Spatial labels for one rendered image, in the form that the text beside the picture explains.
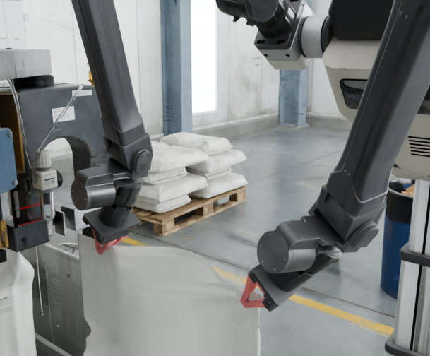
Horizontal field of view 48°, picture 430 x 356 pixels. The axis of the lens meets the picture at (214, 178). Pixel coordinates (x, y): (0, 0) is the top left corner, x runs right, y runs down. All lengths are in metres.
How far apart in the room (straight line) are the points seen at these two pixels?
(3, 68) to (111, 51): 0.20
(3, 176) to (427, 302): 0.98
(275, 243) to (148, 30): 6.32
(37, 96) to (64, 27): 4.98
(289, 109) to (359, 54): 8.65
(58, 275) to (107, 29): 1.21
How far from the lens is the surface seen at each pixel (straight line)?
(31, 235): 1.10
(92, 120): 1.15
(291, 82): 9.61
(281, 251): 0.65
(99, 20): 0.79
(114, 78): 0.82
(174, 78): 7.02
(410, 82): 0.53
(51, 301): 1.95
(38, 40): 5.84
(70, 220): 1.18
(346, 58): 1.03
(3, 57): 0.91
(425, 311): 1.31
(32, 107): 1.06
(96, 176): 0.87
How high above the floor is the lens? 1.41
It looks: 15 degrees down
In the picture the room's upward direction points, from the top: straight up
